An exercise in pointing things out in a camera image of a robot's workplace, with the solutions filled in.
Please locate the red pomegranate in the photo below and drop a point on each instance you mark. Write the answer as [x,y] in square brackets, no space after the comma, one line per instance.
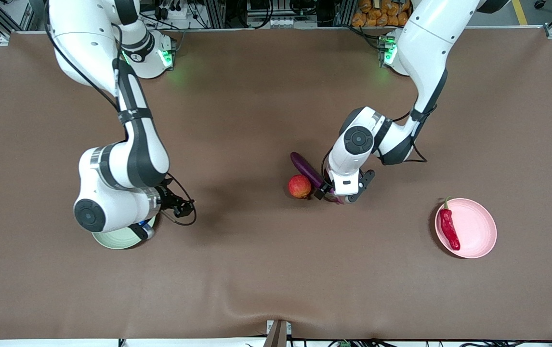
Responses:
[299,187]

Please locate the purple eggplant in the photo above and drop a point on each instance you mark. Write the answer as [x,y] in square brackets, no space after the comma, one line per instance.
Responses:
[305,167]

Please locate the red chili pepper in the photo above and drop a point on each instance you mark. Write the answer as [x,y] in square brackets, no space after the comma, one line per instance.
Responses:
[448,229]

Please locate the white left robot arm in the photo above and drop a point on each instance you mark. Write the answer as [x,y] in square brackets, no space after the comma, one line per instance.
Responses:
[425,43]

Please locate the bag of orange fruits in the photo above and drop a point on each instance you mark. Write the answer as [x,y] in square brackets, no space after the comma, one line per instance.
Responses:
[367,17]

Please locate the green round plate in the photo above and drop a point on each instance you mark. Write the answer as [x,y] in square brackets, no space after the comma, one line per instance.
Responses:
[117,241]

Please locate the brown table mat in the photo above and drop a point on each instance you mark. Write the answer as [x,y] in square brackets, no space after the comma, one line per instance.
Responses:
[256,265]

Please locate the pink round plate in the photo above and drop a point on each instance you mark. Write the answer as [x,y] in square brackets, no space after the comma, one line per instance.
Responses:
[476,226]

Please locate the white power strip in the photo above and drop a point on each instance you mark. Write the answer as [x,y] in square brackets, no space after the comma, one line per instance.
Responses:
[172,7]

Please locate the metal table edge bracket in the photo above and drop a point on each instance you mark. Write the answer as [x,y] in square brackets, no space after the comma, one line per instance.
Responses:
[278,335]

